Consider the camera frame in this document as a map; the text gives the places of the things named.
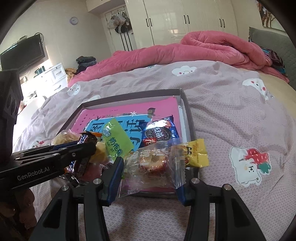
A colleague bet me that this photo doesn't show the wall picture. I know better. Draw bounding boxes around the wall picture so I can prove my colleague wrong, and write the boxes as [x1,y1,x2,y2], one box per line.
[257,0,286,30]

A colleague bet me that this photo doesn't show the white wardrobe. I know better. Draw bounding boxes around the white wardrobe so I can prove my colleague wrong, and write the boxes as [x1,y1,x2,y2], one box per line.
[125,0,238,47]

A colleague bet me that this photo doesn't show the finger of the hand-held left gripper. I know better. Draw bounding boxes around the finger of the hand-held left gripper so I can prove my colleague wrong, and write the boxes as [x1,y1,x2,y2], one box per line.
[46,141,81,151]
[10,141,97,172]

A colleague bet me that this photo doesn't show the pile of dark clothes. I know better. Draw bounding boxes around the pile of dark clothes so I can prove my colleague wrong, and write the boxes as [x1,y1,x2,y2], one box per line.
[76,56,97,75]

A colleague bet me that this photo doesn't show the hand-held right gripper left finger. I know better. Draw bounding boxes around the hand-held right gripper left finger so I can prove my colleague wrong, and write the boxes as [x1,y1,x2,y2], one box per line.
[29,157,125,241]

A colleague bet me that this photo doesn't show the yellow snack packet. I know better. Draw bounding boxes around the yellow snack packet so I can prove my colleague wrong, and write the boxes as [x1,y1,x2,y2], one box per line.
[183,138,210,168]

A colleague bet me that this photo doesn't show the grey quilted headboard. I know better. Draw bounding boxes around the grey quilted headboard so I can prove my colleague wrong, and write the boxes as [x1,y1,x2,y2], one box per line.
[248,27,296,86]

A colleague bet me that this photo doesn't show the shallow grey cardboard box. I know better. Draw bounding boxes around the shallow grey cardboard box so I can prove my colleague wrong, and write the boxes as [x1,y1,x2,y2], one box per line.
[57,88,199,200]

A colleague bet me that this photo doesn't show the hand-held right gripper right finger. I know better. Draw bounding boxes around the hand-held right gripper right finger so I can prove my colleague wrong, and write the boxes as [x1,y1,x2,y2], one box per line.
[178,178,266,241]

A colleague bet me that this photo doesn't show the lilac printed bedsheet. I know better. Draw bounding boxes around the lilac printed bedsheet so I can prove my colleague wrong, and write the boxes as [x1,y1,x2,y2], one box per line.
[11,60,294,241]

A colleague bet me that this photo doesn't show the large clear pastry packet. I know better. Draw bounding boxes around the large clear pastry packet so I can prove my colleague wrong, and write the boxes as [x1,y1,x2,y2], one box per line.
[51,130,80,146]

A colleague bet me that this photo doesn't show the person's left hand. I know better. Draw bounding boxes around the person's left hand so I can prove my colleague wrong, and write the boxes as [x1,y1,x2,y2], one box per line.
[0,188,36,241]

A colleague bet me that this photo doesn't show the black television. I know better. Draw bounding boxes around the black television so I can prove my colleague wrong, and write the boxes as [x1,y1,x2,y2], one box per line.
[0,35,45,73]

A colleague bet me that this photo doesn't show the beige mattress sheet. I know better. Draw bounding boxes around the beige mattress sheet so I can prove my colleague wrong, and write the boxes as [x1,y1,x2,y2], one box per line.
[257,70,296,102]

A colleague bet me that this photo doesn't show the brown plush cloth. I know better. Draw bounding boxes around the brown plush cloth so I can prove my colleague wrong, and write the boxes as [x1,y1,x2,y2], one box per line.
[65,68,78,82]

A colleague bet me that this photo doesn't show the clear doughnut snack packet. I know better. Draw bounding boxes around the clear doughnut snack packet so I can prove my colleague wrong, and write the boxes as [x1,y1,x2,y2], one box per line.
[119,140,189,197]

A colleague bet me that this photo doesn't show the pink quilt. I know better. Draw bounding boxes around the pink quilt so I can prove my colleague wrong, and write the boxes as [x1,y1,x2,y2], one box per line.
[67,30,273,87]

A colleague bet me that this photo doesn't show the white chest of drawers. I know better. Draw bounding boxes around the white chest of drawers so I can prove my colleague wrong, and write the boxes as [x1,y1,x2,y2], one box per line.
[20,62,67,98]

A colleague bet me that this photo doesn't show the brown chocolate bar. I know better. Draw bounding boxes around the brown chocolate bar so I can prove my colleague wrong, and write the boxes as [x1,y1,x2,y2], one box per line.
[63,131,99,181]

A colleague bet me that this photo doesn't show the pink book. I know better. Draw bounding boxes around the pink book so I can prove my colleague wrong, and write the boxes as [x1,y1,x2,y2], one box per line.
[70,96,178,193]

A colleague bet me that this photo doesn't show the light green snack packet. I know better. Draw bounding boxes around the light green snack packet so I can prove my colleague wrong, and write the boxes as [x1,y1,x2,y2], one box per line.
[102,117,135,163]

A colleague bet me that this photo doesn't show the blue cookie packet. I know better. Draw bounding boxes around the blue cookie packet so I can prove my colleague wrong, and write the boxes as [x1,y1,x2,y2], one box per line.
[140,116,179,147]

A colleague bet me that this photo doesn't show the coat rack with bags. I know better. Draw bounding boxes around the coat rack with bags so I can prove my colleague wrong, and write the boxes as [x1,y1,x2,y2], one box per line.
[107,10,132,51]

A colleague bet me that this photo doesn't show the colourful striped clothing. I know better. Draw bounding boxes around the colourful striped clothing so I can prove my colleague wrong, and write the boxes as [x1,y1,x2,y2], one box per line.
[260,46,289,82]

